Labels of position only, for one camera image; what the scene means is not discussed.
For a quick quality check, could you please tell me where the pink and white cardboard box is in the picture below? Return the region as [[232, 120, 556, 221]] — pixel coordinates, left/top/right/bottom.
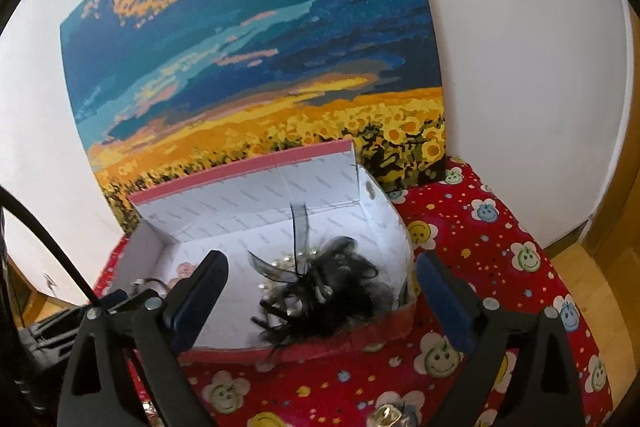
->
[[116, 138, 417, 364]]

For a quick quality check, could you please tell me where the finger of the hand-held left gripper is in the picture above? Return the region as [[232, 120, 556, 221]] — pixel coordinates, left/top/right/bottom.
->
[[87, 288, 151, 323]]

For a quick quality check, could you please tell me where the pink hair clip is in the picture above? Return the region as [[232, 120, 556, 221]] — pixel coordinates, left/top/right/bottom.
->
[[167, 261, 198, 288]]

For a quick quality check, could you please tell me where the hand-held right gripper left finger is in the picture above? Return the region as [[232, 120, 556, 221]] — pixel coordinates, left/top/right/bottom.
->
[[56, 250, 230, 427]]

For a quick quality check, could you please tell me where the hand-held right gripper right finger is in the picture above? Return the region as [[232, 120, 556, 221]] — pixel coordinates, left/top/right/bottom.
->
[[416, 252, 586, 427]]

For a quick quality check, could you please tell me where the sunflower field painting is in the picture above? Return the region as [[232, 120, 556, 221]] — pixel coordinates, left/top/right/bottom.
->
[[59, 0, 447, 228]]

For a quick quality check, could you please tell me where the black cable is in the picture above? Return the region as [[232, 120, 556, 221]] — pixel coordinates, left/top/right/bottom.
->
[[0, 187, 103, 309]]

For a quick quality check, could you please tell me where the red floral smiley blanket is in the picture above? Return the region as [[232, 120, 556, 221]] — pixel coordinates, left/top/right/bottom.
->
[[92, 157, 615, 427]]

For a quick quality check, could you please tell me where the shiny gold trinket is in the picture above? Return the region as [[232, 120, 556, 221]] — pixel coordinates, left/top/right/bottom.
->
[[367, 403, 420, 427]]

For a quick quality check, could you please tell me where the black feather hair clip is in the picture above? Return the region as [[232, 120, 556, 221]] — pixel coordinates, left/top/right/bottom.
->
[[247, 202, 396, 354]]

